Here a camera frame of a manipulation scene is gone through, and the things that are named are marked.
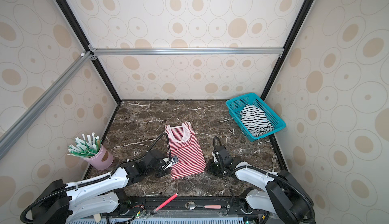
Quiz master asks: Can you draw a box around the pink cup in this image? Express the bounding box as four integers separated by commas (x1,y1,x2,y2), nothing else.
84,145,114,170

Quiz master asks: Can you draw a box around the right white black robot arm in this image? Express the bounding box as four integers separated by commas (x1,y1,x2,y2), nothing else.
205,137,316,224

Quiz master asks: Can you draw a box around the left black corner post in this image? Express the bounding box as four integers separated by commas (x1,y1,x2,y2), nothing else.
54,0,122,104

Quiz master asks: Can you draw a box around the horizontal aluminium back rail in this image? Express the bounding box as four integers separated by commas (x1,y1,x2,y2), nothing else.
92,47,284,56

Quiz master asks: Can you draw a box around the diagonal aluminium left rail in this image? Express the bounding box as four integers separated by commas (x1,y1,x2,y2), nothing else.
1,51,92,158

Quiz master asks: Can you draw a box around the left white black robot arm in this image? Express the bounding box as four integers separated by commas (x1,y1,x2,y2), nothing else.
20,146,179,224

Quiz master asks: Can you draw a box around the red white striped tank top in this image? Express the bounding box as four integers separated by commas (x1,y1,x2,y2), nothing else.
165,122,206,179

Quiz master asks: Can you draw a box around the right black corner post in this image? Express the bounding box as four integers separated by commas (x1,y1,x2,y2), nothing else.
261,0,315,101

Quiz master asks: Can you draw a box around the teal plastic basket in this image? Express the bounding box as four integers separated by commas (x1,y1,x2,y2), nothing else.
226,93,286,142

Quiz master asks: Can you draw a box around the pink marker pen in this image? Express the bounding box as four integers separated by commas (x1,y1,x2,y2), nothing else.
153,193,178,213

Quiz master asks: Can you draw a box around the pink handled metal spoon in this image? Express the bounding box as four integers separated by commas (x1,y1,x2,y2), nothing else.
185,201,221,210

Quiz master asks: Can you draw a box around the black white striped tank top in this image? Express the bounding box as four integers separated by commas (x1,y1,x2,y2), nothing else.
240,105,274,137

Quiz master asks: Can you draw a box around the black corner post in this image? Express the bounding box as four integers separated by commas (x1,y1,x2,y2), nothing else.
261,0,315,101
54,0,122,104

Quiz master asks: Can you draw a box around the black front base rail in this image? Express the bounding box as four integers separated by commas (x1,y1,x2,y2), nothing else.
104,196,265,219

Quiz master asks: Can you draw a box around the green white straws bundle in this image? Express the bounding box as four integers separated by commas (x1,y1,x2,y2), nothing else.
67,132,102,159

